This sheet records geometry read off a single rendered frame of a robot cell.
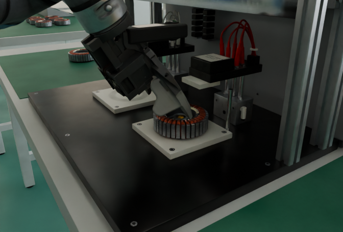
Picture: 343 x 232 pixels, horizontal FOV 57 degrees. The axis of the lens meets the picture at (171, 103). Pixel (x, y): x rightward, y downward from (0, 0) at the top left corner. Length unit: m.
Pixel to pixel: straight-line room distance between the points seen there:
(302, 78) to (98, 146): 0.38
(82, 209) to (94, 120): 0.27
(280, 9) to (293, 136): 0.21
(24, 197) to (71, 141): 1.25
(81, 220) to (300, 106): 0.38
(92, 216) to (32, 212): 1.28
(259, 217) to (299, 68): 0.23
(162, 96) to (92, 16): 0.17
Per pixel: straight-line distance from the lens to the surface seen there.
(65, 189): 0.56
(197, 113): 0.63
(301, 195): 0.56
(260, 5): 0.58
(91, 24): 0.48
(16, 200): 1.88
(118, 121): 0.72
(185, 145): 0.59
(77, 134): 0.68
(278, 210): 0.52
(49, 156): 0.66
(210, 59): 0.63
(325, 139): 0.65
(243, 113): 0.69
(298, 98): 0.53
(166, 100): 0.53
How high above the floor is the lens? 1.07
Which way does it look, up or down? 22 degrees down
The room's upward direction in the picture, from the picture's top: straight up
